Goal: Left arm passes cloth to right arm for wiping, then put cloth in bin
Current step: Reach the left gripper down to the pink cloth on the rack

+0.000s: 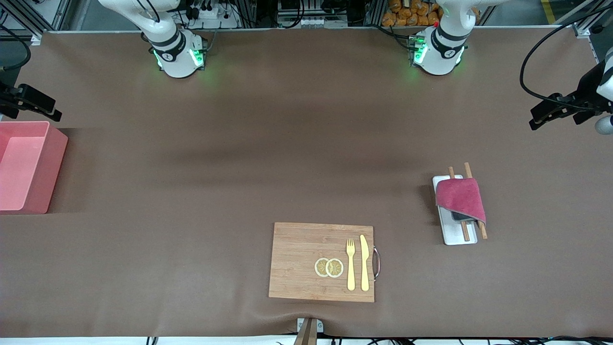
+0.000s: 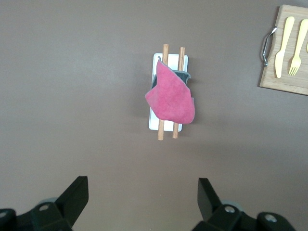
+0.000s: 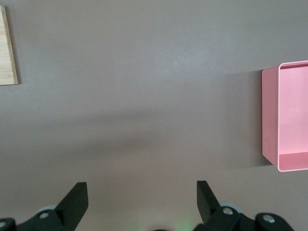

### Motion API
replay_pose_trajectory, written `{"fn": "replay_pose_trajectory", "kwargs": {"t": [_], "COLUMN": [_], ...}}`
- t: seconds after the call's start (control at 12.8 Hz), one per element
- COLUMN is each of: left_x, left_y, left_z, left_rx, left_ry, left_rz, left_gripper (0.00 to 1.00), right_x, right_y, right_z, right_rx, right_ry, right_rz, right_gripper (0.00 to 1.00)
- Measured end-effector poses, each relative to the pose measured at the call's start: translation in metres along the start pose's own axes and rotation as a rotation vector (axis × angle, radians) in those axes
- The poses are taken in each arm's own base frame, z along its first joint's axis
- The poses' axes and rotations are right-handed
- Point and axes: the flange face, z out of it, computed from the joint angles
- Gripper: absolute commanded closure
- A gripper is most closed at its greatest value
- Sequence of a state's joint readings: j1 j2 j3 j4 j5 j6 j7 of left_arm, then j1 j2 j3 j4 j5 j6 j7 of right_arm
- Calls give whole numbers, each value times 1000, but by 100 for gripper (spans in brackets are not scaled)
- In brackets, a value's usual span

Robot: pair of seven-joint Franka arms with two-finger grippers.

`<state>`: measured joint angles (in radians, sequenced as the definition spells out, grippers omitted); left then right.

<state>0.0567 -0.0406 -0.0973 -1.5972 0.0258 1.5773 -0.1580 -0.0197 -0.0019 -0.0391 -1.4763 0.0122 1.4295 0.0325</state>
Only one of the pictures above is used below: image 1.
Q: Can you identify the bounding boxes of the brown wooden chopstick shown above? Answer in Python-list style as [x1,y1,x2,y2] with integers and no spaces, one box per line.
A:
[464,162,488,240]
[448,166,471,242]

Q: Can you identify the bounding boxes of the aluminium frame profile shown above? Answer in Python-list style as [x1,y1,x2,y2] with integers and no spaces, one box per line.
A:
[572,0,613,39]
[0,0,72,46]

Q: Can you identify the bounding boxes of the yellow fork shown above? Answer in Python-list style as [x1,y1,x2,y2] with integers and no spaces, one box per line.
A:
[346,238,356,291]

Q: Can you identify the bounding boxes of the yellow knife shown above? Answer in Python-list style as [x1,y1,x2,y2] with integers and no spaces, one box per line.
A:
[360,234,370,292]

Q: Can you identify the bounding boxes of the pink plastic bin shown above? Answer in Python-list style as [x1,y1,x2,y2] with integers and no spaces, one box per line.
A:
[0,121,68,215]

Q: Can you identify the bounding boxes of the red cloth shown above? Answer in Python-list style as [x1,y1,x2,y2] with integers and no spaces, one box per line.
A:
[435,178,487,226]

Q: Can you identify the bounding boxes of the orange snack bags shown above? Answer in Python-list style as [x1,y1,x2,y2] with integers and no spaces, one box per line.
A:
[382,0,481,27]

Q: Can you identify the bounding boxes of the white power strip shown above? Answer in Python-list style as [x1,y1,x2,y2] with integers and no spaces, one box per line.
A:
[184,2,240,28]

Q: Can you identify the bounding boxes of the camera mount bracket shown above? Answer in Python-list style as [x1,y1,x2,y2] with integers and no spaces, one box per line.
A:
[294,318,324,345]

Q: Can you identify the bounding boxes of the wooden cutting board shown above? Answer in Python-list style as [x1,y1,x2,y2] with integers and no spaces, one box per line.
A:
[269,222,375,303]

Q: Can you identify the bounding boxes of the white rectangular tray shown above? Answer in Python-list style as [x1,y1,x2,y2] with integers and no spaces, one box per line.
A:
[432,174,478,246]

